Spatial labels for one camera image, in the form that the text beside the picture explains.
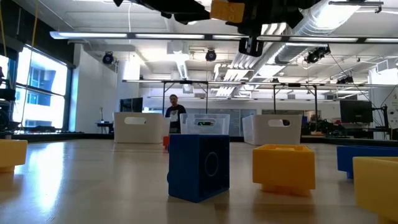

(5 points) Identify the black aluminium table frame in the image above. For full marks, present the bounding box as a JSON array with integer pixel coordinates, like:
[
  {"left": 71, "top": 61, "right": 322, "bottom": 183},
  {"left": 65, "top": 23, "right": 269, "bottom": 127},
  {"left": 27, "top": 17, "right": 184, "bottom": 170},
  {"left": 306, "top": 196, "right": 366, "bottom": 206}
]
[{"left": 0, "top": 132, "right": 398, "bottom": 147}]

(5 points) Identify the white plastic bin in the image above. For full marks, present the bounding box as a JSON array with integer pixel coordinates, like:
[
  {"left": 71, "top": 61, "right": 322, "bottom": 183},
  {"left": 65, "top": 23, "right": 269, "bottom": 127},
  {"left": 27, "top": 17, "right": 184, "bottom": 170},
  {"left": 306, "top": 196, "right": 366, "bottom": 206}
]
[
  {"left": 113, "top": 111, "right": 171, "bottom": 144},
  {"left": 241, "top": 114, "right": 303, "bottom": 146}
]

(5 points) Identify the black metal rig frame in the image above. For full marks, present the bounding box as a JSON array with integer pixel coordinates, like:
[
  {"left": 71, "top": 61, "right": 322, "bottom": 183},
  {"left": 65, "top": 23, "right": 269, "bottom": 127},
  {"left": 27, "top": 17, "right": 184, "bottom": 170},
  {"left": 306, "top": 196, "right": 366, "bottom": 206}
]
[
  {"left": 123, "top": 79, "right": 243, "bottom": 114},
  {"left": 245, "top": 82, "right": 398, "bottom": 125}
]

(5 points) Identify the black hanging camera cluster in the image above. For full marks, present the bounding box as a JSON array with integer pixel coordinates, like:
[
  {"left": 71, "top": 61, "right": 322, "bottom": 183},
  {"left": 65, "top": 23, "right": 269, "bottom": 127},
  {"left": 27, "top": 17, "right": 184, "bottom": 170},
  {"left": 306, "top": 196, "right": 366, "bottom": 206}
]
[{"left": 303, "top": 45, "right": 331, "bottom": 65}]

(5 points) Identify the small yellow toy brick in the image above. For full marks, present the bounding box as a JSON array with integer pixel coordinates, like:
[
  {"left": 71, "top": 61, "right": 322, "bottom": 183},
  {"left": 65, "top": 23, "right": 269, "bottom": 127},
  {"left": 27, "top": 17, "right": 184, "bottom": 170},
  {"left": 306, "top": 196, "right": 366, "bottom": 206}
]
[{"left": 353, "top": 156, "right": 398, "bottom": 224}]

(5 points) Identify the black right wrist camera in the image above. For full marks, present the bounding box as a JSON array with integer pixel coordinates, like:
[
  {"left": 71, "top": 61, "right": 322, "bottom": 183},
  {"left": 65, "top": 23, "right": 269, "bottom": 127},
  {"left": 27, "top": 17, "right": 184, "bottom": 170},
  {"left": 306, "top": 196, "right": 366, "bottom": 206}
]
[{"left": 238, "top": 36, "right": 265, "bottom": 58}]

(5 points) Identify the large window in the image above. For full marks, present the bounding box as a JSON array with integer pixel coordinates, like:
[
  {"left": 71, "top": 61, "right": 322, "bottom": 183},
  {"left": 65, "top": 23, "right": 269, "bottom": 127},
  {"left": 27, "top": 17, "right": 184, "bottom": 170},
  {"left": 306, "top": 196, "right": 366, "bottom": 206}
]
[{"left": 0, "top": 46, "right": 74, "bottom": 131}]

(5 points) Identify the clear plastic bin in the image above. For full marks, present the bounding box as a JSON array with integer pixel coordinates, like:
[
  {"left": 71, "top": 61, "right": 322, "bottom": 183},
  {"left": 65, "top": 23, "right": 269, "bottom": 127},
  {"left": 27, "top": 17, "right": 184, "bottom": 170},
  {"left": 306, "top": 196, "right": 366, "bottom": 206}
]
[{"left": 179, "top": 113, "right": 231, "bottom": 136}]

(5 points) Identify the black computer monitor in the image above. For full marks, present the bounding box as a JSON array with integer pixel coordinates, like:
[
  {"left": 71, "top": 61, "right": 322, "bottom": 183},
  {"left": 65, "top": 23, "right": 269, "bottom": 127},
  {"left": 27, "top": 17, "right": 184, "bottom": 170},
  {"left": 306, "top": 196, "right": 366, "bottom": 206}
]
[
  {"left": 339, "top": 99, "right": 374, "bottom": 124},
  {"left": 119, "top": 97, "right": 144, "bottom": 113}
]

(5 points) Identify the long ceiling light bar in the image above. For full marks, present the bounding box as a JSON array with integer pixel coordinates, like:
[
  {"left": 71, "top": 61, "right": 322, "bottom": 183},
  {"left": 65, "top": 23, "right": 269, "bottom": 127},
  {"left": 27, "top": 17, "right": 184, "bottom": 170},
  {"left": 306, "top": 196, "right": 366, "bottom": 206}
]
[{"left": 49, "top": 30, "right": 398, "bottom": 44}]

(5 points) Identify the silver ventilation duct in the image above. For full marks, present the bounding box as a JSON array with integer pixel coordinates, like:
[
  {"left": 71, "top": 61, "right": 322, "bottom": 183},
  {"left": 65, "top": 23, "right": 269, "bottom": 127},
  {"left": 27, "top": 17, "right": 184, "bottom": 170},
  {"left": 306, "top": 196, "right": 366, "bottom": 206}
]
[{"left": 273, "top": 0, "right": 361, "bottom": 66}]

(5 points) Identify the person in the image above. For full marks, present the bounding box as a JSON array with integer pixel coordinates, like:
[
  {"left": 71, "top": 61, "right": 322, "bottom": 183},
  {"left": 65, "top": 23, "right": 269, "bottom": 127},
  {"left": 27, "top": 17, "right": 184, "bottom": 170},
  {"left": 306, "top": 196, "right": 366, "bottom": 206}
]
[{"left": 164, "top": 94, "right": 187, "bottom": 134}]

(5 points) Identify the small black side table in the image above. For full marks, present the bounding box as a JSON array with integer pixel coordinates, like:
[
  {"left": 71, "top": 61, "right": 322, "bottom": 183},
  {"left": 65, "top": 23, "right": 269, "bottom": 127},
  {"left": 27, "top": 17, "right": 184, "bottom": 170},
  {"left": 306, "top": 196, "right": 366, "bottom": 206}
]
[{"left": 96, "top": 107, "right": 114, "bottom": 134}]

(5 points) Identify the small blue toy brick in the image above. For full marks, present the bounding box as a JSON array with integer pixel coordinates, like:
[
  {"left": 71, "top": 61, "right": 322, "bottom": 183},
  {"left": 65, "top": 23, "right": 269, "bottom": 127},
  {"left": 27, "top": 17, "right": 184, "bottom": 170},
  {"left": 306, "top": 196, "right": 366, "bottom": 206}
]
[{"left": 167, "top": 134, "right": 231, "bottom": 203}]

